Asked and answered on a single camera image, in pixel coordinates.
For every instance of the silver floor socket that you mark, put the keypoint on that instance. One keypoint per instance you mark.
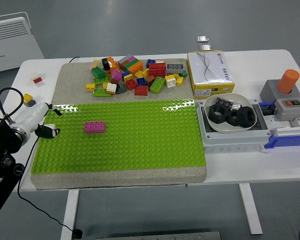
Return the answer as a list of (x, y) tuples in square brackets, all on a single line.
[(202, 38), (205, 47)]

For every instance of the orange cylinder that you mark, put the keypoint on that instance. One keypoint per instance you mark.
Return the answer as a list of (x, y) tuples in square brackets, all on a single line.
[(287, 81)]

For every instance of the small pink brick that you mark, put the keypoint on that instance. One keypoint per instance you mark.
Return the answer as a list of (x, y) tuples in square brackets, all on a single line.
[(92, 66)]

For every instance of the brown brick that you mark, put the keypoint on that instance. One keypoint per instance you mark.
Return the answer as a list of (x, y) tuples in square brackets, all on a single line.
[(150, 80)]

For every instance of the grey-brown mat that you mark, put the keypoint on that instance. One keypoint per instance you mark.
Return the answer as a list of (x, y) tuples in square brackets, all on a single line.
[(65, 72)]

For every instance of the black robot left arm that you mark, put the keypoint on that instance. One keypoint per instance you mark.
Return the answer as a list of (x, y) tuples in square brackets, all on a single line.
[(2, 142)]

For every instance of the grey junction box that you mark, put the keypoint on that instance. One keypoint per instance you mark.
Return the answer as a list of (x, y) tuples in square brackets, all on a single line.
[(230, 145)]

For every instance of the large red brick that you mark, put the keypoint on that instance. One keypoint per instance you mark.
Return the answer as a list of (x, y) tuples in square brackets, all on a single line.
[(157, 70)]

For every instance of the magenta square building brick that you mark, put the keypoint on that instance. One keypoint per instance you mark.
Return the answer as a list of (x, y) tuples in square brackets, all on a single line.
[(100, 127), (116, 75), (89, 127)]

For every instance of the grey block with hole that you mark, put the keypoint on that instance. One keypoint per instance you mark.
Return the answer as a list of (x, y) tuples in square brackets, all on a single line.
[(268, 91)]

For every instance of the white and red brick stack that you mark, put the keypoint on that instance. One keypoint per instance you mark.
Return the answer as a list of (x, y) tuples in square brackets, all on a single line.
[(37, 78)]

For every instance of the grey push-button switch box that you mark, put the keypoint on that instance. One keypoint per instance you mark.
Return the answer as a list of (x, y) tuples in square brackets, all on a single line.
[(282, 112)]

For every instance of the thin yellow brick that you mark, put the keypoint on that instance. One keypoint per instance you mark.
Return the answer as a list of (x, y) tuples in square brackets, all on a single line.
[(97, 60)]

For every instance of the multicolour stacked brick block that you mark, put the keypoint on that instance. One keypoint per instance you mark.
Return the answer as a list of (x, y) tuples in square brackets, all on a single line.
[(130, 63)]

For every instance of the small dark green piece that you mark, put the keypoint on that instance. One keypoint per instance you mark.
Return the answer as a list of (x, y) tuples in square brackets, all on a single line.
[(183, 74)]

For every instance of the dark green brick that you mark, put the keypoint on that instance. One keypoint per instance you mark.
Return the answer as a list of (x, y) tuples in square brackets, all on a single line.
[(98, 72)]

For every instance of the white and yellow cardboard box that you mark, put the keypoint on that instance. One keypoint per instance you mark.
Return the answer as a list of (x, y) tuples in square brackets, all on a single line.
[(210, 70)]

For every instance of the purple circuit board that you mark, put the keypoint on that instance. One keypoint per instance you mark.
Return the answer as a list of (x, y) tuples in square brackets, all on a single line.
[(223, 102)]

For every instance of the grey flat brick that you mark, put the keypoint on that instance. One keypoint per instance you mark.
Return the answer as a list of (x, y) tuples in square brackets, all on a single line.
[(175, 67)]

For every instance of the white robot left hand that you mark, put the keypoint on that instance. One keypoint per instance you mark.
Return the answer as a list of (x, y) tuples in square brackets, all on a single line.
[(30, 116)]

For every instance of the large black hex nut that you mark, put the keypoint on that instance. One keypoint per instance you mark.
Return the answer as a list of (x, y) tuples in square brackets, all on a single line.
[(241, 120), (231, 121), (212, 115)]

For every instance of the white breaker assembly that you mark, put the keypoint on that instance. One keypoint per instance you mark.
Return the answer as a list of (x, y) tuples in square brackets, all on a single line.
[(285, 131)]

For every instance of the white and orange brick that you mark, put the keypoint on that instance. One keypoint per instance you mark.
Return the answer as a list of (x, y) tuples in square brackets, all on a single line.
[(111, 88)]

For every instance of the lime green flat brick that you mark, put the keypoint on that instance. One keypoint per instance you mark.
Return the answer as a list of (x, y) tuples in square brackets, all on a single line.
[(101, 80), (101, 92)]

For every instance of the white table leg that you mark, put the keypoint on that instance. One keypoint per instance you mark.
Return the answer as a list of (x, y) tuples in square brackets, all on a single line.
[(250, 210), (70, 212)]

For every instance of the green studded baseplate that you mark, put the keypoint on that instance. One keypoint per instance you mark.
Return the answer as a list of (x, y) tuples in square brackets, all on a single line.
[(140, 145)]

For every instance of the lime green long brick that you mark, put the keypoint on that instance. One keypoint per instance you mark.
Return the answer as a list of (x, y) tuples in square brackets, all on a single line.
[(157, 85)]

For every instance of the dark grey sloped brick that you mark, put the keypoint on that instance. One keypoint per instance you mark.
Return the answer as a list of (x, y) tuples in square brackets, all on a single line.
[(120, 88)]

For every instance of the white and yellow brick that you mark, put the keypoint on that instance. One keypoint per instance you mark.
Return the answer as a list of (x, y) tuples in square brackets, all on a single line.
[(50, 125), (170, 81)]

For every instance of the black brick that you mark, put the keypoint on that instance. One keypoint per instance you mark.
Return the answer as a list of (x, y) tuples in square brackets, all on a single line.
[(105, 63)]

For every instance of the thin pale grey piece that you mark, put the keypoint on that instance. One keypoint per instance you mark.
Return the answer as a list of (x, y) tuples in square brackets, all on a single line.
[(160, 61)]

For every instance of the blue plastic part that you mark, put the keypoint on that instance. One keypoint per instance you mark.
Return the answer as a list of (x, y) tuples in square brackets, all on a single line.
[(277, 143)]

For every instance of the yellow and grey brick stack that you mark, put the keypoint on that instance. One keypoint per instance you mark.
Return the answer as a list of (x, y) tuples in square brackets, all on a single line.
[(29, 99)]

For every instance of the white panel heater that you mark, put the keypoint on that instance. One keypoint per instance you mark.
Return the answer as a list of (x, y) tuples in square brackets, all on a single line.
[(10, 45)]

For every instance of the white bowl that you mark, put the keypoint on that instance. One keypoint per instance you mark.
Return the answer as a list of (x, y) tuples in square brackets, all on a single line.
[(222, 128)]

